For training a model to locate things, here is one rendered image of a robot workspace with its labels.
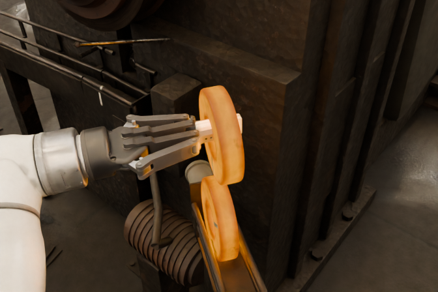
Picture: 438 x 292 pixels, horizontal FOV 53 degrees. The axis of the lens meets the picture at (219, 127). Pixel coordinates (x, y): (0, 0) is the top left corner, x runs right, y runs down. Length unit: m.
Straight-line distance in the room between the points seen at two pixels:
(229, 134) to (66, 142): 0.22
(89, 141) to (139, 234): 0.47
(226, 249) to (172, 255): 0.27
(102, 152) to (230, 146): 0.18
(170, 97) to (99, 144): 0.35
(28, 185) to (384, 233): 1.42
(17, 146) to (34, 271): 0.17
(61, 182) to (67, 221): 1.19
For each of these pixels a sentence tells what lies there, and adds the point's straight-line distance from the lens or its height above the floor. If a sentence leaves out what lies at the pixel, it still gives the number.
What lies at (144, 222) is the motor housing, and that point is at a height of 0.53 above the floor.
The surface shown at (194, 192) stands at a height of 0.70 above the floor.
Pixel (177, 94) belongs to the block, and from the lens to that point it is 0.96.
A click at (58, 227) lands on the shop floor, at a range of 1.82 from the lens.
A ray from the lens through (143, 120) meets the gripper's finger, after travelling 0.69.
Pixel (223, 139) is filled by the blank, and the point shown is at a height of 0.94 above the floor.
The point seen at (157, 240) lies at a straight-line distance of 0.98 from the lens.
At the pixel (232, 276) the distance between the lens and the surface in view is 0.83.
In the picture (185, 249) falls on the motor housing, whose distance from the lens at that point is 1.00.
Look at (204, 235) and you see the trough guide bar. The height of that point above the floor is 0.68.
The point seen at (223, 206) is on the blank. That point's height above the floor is 0.77.
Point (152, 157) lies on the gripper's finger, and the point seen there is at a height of 0.92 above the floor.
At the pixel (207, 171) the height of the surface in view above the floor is 0.69.
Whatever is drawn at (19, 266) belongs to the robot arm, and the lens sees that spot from 0.58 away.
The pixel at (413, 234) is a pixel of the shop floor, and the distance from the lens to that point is 1.84.
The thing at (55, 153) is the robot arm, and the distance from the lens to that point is 0.64.
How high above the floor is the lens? 1.33
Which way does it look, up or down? 38 degrees down
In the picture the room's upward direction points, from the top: straight up
